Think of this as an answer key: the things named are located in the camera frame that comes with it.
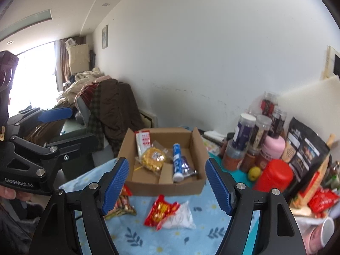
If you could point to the blue floral tablecloth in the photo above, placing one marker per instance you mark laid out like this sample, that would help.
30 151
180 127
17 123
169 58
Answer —
164 241

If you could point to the white papers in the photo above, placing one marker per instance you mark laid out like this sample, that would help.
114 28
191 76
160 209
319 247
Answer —
213 135

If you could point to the small framed wall picture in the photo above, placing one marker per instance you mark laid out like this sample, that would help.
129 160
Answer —
105 37

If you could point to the person's left hand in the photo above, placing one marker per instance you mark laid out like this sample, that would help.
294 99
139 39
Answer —
9 194

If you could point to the pile of beige bedding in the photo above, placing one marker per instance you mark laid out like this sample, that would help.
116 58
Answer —
77 82

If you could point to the cluster of clear plastic jars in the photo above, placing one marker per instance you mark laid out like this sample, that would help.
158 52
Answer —
244 132

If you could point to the grey chair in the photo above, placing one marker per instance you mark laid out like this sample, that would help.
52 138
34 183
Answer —
82 109

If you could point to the small white box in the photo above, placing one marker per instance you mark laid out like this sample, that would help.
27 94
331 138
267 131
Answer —
69 42

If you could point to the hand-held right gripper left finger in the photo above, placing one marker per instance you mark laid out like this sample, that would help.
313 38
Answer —
117 186

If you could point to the pink bottle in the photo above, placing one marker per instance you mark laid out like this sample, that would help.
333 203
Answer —
273 146

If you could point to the bright window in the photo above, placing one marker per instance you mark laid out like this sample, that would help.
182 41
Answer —
34 79

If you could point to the white mug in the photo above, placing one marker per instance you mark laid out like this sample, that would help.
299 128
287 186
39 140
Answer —
328 228

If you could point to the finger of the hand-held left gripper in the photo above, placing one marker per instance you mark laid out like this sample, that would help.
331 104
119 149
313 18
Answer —
55 114
69 146

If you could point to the brown curtain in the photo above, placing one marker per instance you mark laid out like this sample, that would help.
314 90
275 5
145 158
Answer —
62 66

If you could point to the white foam board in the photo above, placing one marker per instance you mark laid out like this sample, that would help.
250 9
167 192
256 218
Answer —
313 98

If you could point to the white snack packet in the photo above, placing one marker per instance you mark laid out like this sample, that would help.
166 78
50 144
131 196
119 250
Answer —
180 216

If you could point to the black stand-up pouch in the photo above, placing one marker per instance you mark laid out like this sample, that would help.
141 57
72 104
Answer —
302 148

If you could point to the brown cardboard box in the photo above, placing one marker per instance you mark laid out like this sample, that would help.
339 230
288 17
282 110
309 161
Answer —
170 188

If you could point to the cream wall intercom panel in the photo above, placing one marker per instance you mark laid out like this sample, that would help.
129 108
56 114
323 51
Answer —
336 63

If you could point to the red snack bags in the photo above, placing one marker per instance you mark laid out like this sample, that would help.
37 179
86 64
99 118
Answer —
321 199

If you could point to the dark clothing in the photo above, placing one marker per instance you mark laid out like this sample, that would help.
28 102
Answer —
13 228

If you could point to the yellow corn snack packet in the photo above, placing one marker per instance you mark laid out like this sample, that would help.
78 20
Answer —
152 158

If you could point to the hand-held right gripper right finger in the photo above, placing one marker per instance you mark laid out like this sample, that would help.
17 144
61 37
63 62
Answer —
219 186

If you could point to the white wall vent panel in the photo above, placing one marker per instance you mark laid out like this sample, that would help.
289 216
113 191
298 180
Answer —
148 118

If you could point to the green bottle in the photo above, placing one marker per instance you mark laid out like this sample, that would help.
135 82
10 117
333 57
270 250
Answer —
333 175

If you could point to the red white sachet strip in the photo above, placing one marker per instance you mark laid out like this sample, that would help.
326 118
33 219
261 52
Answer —
143 140

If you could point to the yellow green lemon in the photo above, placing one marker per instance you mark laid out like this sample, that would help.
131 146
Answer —
254 173

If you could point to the blue white tube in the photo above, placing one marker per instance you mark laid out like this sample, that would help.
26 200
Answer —
177 162

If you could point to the dark green seat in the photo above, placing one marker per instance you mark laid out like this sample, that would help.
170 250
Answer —
74 127

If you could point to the cream covered cabinet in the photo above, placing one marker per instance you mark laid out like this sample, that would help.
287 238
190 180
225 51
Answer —
78 58

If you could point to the red yellow snack packet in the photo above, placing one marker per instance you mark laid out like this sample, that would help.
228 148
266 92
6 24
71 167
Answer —
159 209

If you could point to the brown pink snack packet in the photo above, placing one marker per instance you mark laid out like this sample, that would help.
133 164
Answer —
124 207

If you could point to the pink garment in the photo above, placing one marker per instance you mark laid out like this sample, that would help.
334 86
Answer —
102 79

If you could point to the red striped garment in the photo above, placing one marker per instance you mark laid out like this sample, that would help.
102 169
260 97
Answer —
89 91

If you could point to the red plastic canister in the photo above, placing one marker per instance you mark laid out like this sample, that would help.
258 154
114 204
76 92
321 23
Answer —
275 176

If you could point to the brown quilted jacket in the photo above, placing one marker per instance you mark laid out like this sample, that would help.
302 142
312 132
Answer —
117 106

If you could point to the purple snack packet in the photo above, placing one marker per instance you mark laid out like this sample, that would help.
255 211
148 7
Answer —
188 168

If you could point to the small red snack packet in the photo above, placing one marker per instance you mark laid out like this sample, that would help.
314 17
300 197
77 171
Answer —
127 191

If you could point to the green checked cloth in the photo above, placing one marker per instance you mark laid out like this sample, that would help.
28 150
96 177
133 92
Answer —
95 117

